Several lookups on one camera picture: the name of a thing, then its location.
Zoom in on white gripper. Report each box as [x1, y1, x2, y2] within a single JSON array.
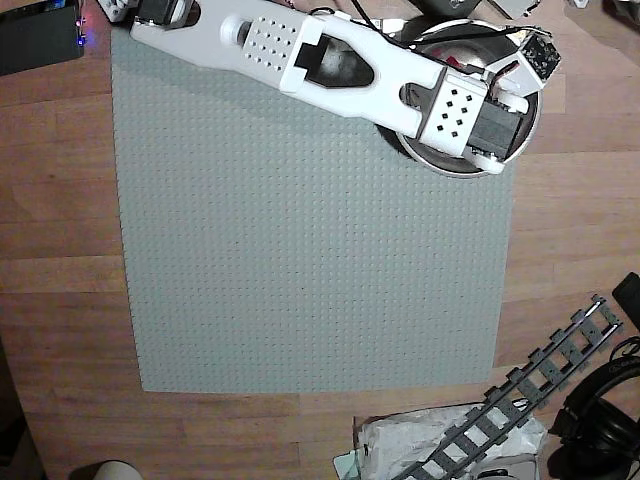
[[466, 59, 545, 176]]

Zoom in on teal paper sheet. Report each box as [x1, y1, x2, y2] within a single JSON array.
[[333, 448, 367, 480]]

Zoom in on stainless steel bowl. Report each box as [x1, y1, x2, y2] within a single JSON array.
[[374, 17, 545, 180]]

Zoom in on black headphones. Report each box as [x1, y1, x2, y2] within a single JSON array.
[[546, 335, 640, 480]]

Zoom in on black camera cable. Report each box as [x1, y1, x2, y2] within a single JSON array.
[[348, 0, 551, 39]]

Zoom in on grey plastic part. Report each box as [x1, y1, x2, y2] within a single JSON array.
[[485, 0, 543, 21]]

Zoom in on clear crumpled plastic bag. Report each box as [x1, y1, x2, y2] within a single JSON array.
[[353, 403, 550, 480]]

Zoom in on white paper sheet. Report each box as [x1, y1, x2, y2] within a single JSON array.
[[372, 17, 409, 36]]

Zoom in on grey lego train track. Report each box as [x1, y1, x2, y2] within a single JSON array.
[[399, 294, 626, 480]]

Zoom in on dark grey bin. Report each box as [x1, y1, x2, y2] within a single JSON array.
[[408, 0, 484, 17]]

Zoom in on white round cup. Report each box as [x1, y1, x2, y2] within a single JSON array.
[[67, 459, 145, 480]]

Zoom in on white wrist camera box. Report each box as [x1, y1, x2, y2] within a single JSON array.
[[516, 28, 563, 95]]

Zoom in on black bag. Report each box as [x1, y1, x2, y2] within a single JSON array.
[[598, 0, 640, 31]]

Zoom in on black electronics box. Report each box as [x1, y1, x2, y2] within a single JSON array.
[[0, 0, 87, 77]]

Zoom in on grey studded lego baseplate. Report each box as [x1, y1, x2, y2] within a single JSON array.
[[109, 24, 519, 394]]

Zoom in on black flat device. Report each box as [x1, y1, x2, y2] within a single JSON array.
[[611, 272, 640, 322]]

